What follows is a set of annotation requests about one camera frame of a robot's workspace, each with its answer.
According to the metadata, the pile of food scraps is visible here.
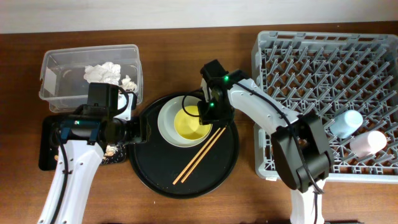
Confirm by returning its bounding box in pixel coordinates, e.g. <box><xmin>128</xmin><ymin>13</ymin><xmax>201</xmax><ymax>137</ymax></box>
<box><xmin>103</xmin><ymin>145</ymin><xmax>120</xmax><ymax>162</ymax></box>

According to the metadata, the wooden chopstick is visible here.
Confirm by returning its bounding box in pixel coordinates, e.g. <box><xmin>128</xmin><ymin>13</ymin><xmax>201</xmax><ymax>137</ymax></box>
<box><xmin>181</xmin><ymin>127</ymin><xmax>226</xmax><ymax>183</ymax></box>
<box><xmin>172</xmin><ymin>128</ymin><xmax>221</xmax><ymax>185</ymax></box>

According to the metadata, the yellow bowl with food scraps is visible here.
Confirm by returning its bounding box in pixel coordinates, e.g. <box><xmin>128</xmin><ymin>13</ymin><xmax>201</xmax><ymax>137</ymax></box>
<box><xmin>174</xmin><ymin>106</ymin><xmax>212</xmax><ymax>141</ymax></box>

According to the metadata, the grey ceramic plate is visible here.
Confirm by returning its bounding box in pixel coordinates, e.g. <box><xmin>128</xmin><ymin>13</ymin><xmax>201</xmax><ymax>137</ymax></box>
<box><xmin>157</xmin><ymin>96</ymin><xmax>213</xmax><ymax>147</ymax></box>

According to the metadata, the white napkin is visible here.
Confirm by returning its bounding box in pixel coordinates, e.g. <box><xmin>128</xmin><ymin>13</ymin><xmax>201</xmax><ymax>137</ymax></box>
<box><xmin>83</xmin><ymin>62</ymin><xmax>139</xmax><ymax>93</ymax></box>

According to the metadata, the blue plastic cup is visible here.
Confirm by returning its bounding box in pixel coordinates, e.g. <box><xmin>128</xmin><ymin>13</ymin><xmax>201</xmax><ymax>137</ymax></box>
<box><xmin>330</xmin><ymin>110</ymin><xmax>363</xmax><ymax>139</ymax></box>

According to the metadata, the pink plastic cup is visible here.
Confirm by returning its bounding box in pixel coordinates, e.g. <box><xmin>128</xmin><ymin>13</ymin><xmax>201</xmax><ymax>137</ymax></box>
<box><xmin>349</xmin><ymin>131</ymin><xmax>387</xmax><ymax>157</ymax></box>

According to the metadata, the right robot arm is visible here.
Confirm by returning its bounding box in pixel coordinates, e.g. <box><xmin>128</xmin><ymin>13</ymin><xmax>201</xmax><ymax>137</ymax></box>
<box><xmin>198</xmin><ymin>75</ymin><xmax>333</xmax><ymax>223</ymax></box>

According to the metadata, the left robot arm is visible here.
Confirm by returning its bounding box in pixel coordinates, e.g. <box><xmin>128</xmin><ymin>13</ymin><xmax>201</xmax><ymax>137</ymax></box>
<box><xmin>38</xmin><ymin>105</ymin><xmax>149</xmax><ymax>223</ymax></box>

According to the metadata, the grey dishwasher rack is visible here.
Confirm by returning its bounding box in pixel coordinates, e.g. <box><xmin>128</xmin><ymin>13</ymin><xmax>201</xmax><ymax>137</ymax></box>
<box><xmin>252</xmin><ymin>31</ymin><xmax>397</xmax><ymax>184</ymax></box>

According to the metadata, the clear plastic bin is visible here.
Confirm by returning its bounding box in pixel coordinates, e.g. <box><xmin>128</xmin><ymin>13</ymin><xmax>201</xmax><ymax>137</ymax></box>
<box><xmin>39</xmin><ymin>44</ymin><xmax>144</xmax><ymax>113</ymax></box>

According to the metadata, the black rectangular tray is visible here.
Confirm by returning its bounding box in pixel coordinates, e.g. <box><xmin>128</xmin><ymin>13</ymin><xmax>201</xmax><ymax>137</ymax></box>
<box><xmin>38</xmin><ymin>114</ymin><xmax>128</xmax><ymax>171</ymax></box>

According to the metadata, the round black tray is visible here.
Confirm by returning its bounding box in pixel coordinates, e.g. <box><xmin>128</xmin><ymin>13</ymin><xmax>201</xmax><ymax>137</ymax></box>
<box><xmin>128</xmin><ymin>93</ymin><xmax>239</xmax><ymax>199</ymax></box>

